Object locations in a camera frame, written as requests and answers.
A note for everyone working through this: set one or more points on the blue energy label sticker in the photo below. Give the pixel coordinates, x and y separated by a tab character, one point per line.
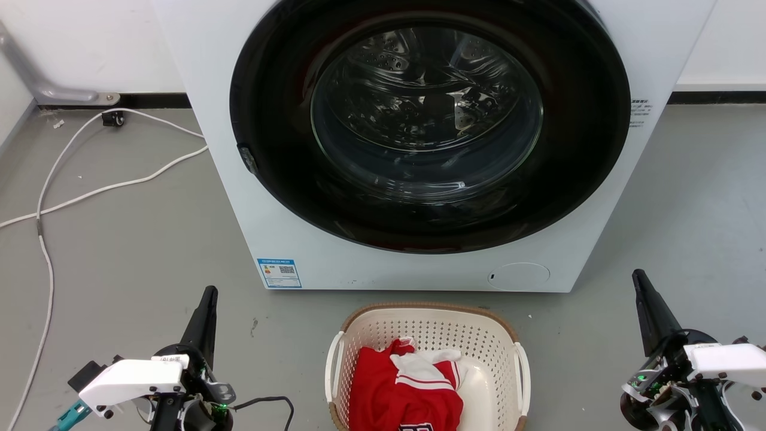
279	273

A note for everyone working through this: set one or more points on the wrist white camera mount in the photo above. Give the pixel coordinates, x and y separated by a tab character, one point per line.
730	359
131	380

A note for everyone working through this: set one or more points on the beige perforated laundry basket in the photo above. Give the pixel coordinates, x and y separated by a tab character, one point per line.
431	328

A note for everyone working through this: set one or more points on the small black plug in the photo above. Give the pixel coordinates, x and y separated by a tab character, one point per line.
112	118

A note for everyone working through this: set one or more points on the round white filter cover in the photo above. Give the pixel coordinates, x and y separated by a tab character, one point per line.
518	277

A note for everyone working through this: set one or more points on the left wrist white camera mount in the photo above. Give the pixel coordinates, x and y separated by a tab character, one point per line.
131	380

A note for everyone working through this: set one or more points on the white front-load washing machine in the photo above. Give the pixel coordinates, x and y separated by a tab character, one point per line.
239	239

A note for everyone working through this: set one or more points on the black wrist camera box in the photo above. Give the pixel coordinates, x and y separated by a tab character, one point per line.
85	375

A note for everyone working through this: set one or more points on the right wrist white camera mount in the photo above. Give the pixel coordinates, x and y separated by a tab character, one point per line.
730	359

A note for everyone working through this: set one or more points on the small printed text sticker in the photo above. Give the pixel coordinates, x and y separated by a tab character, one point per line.
640	112

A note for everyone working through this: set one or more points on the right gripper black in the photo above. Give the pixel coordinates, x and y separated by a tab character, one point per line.
664	383

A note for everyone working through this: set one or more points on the black round washer door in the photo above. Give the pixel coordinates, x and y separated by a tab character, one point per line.
269	90

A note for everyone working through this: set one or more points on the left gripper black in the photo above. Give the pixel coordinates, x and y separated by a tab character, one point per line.
200	389

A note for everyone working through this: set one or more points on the grey wall pipe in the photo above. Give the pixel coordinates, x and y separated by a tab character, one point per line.
24	69

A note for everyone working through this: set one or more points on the red and white jersey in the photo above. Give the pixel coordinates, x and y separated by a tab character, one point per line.
395	401

